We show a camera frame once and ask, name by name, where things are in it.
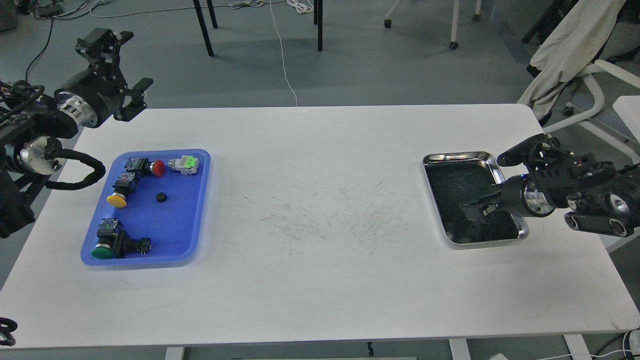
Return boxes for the black table legs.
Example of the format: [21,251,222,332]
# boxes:
[192,0,324,58]

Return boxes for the small black gear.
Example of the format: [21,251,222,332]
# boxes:
[154,191,168,203]

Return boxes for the grey green connector part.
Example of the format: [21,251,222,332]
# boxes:
[167,155,200,176]

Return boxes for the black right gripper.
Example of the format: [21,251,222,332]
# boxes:
[460,175,555,228]

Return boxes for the green push button switch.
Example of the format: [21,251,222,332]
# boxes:
[90,218,152,260]

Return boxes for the silver metal tray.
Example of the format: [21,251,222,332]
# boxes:
[422,151,530,249]

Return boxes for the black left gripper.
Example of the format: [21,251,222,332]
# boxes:
[54,28,154,129]

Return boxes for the red push button switch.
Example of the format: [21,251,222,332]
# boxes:
[123,157,166,177]

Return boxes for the white floor cable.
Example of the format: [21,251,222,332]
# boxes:
[90,0,314,107]

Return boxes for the yellow push button switch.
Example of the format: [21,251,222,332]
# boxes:
[106,171,140,208]

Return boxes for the blue plastic tray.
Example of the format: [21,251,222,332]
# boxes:
[80,148,211,267]

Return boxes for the black floor cable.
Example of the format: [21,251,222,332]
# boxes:
[15,0,91,83]

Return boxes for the white chair with cloth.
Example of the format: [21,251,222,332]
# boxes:
[517,0,640,146]

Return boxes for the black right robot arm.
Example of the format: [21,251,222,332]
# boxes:
[461,145,639,238]

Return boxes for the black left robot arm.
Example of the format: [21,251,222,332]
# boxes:
[0,28,153,239]

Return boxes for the white rolling stand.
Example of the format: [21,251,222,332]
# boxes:
[382,0,486,51]

